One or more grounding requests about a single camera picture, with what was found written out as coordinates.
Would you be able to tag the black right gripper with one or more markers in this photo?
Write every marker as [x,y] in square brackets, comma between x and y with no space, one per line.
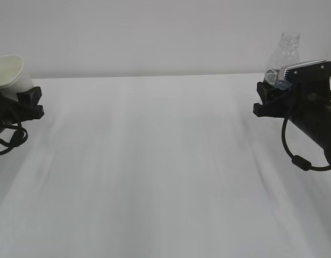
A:
[310,86]

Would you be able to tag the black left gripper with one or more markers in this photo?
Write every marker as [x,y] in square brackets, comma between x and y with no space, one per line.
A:
[18,106]

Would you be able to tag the white paper cup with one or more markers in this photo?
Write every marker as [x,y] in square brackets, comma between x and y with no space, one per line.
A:
[14,77]

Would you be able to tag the clear water bottle green label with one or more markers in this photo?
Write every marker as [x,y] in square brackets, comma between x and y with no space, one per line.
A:
[285,54]

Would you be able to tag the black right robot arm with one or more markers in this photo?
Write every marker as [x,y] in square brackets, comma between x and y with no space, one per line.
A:
[316,124]

